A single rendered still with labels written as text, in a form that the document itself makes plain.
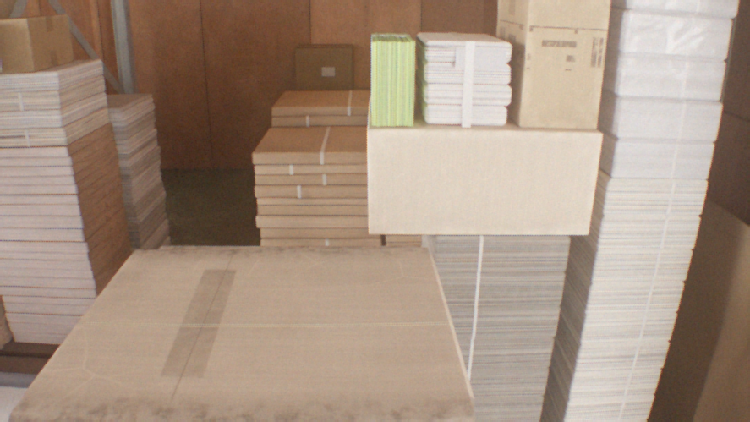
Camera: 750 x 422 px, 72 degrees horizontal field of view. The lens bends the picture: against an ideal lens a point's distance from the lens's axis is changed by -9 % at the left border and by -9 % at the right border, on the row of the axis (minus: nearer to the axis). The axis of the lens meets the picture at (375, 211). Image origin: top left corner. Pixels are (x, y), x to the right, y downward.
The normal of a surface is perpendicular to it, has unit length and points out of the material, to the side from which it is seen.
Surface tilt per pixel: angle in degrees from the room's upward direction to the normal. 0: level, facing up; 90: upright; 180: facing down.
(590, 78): 90
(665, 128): 90
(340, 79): 90
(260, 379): 0
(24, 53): 91
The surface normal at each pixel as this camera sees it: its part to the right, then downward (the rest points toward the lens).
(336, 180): 0.01, 0.40
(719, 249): -1.00, 0.00
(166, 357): 0.00, -0.93
